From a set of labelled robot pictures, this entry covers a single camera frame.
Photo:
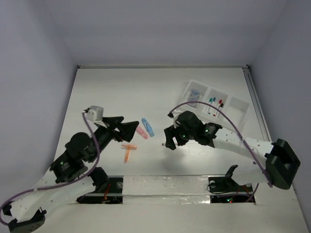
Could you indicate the black whiteboard marker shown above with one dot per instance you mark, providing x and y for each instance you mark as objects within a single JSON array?
[{"x": 219, "y": 109}]

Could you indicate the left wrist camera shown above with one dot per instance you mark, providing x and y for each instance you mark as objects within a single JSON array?
[{"x": 93, "y": 113}]

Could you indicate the blue whiteboard marker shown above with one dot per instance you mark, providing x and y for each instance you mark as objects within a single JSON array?
[{"x": 213, "y": 104}]

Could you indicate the paper clip jar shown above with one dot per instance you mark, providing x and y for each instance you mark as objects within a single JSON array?
[
  {"x": 192, "y": 101},
  {"x": 195, "y": 93}
]

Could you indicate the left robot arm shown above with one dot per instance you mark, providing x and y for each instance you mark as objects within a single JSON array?
[{"x": 71, "y": 176}]

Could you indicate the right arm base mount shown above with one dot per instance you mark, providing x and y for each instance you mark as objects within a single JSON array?
[{"x": 223, "y": 189}]

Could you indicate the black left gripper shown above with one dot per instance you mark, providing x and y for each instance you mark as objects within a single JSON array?
[{"x": 127, "y": 129}]

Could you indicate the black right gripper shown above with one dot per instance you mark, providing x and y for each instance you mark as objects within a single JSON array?
[{"x": 170, "y": 141}]

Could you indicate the white compartment organizer tray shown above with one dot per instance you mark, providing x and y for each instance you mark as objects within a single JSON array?
[{"x": 234, "y": 111}]

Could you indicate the green whiteboard marker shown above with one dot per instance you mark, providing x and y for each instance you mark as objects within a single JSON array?
[{"x": 210, "y": 102}]

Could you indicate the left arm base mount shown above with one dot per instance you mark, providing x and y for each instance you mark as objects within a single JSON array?
[{"x": 108, "y": 189}]

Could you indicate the blue highlighter pen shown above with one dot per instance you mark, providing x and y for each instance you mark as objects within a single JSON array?
[{"x": 148, "y": 127}]

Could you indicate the orange highlighter pen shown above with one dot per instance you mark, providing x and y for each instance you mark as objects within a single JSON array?
[{"x": 128, "y": 148}]

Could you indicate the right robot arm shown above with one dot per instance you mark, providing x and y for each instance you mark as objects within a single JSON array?
[{"x": 274, "y": 163}]

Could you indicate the pink highlighter pen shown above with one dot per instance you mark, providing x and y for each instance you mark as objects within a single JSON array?
[{"x": 141, "y": 132}]

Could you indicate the red whiteboard marker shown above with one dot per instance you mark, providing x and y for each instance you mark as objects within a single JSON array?
[{"x": 218, "y": 104}]

